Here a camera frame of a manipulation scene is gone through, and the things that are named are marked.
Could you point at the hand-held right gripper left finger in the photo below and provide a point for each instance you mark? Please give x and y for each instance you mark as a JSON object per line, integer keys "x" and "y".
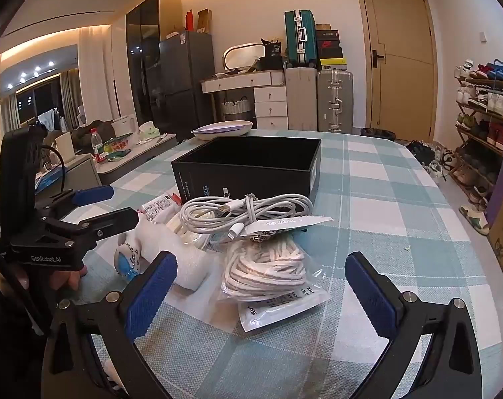
{"x": 151, "y": 286}

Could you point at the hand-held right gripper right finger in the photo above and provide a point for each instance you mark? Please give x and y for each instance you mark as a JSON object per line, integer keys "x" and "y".
{"x": 372, "y": 295}

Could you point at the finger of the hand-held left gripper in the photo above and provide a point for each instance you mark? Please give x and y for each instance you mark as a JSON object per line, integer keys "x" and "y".
{"x": 114, "y": 220}
{"x": 93, "y": 194}

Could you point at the white foam wrap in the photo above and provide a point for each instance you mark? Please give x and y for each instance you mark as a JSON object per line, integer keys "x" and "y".
{"x": 185, "y": 266}

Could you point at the red label white packet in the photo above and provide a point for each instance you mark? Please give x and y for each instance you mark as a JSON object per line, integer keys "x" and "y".
{"x": 162, "y": 210}

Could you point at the black cardboard box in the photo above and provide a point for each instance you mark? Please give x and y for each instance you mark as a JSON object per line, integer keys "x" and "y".
{"x": 218, "y": 178}

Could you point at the white printed packet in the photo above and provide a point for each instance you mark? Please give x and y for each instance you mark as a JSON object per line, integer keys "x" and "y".
{"x": 284, "y": 224}

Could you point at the person's left hand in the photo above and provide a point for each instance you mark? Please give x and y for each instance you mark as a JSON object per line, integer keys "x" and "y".
{"x": 10, "y": 286}

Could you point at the grey side cabinet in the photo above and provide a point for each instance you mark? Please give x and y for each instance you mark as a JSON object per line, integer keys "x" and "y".
{"x": 81, "y": 174}

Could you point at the clear water bottle red label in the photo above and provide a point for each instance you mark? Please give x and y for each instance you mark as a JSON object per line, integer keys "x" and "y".
{"x": 97, "y": 145}

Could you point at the grey low cabinet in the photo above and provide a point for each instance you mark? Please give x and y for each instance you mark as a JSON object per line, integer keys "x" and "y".
{"x": 143, "y": 149}

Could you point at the white kettle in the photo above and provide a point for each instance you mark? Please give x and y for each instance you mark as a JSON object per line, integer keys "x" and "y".
{"x": 122, "y": 125}

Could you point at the green white tissue pack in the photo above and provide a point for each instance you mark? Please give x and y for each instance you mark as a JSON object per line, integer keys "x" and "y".
{"x": 148, "y": 131}

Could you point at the white curtain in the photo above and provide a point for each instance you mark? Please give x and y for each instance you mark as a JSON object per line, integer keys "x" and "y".
{"x": 94, "y": 70}

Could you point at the white oval dish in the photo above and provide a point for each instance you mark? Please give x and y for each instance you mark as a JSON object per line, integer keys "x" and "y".
{"x": 222, "y": 131}

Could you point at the dark grey fridge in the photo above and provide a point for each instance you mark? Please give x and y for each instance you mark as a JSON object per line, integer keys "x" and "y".
{"x": 185, "y": 83}

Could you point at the pile of floor shoes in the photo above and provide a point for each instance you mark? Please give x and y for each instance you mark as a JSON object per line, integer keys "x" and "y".
{"x": 430, "y": 156}

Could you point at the tall dark cabinet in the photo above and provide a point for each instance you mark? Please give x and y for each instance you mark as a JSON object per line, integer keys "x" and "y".
{"x": 141, "y": 50}

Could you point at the white woven basket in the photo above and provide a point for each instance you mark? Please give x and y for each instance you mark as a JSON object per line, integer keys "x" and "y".
{"x": 237, "y": 110}

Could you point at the white dresser with drawers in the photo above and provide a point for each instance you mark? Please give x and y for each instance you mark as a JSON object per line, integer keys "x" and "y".
{"x": 270, "y": 108}

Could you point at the silver suitcase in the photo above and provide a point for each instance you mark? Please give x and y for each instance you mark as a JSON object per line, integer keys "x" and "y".
{"x": 334, "y": 99}

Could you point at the brown cardboard sheet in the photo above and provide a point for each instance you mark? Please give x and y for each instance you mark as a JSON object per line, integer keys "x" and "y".
{"x": 204, "y": 20}

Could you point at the beige suitcase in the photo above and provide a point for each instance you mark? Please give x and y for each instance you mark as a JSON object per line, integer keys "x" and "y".
{"x": 301, "y": 99}

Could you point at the shoe rack with shoes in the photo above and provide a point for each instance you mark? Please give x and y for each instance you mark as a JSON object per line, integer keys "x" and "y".
{"x": 484, "y": 99}

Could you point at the beige door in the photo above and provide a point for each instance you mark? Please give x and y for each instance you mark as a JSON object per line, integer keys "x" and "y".
{"x": 401, "y": 70}

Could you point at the black yellow shoe box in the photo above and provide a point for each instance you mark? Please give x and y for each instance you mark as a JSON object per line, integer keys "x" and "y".
{"x": 331, "y": 64}

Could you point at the black red logo shoe box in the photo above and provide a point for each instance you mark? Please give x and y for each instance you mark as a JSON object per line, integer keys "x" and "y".
{"x": 328, "y": 50}

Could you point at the teal suitcase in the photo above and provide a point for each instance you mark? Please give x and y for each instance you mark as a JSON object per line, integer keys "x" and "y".
{"x": 299, "y": 37}

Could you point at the plain black shoe box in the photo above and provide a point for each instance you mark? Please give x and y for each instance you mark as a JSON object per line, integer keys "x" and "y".
{"x": 327, "y": 35}

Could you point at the brown shoe box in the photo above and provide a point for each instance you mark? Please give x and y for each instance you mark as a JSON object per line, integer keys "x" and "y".
{"x": 324, "y": 27}

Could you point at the oval white frame mirror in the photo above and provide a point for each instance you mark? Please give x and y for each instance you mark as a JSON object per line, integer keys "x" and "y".
{"x": 243, "y": 56}

